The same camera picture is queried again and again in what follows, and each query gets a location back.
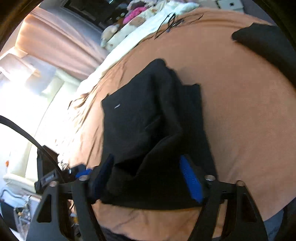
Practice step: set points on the cream padded headboard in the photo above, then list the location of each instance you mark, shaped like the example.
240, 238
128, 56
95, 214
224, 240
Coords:
38, 105

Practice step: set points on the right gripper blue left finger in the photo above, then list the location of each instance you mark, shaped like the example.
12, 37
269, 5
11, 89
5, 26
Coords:
98, 179

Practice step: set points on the orange-brown bed sheet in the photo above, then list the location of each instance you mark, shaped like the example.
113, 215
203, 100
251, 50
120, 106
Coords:
248, 105

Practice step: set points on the folded black garment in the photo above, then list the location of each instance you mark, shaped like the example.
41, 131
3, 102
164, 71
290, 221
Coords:
270, 43

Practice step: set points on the light green quilt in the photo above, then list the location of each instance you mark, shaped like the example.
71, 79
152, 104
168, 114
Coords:
172, 8

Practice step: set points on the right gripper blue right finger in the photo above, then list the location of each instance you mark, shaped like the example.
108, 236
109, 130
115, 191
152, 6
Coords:
193, 183

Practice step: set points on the bear-print cushion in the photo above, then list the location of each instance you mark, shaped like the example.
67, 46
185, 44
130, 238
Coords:
131, 26

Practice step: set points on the pink clothes pile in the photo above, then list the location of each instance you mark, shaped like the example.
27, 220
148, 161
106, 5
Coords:
132, 14

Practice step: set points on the pink left curtain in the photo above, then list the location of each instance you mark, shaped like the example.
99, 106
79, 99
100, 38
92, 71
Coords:
62, 40

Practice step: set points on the plush toy on window seat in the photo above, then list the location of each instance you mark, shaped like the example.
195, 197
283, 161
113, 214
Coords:
108, 33

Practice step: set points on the black long-sleeve shirt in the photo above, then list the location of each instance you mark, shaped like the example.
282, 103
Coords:
150, 126

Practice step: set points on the white right nightstand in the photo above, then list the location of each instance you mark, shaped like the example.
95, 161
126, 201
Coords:
231, 5

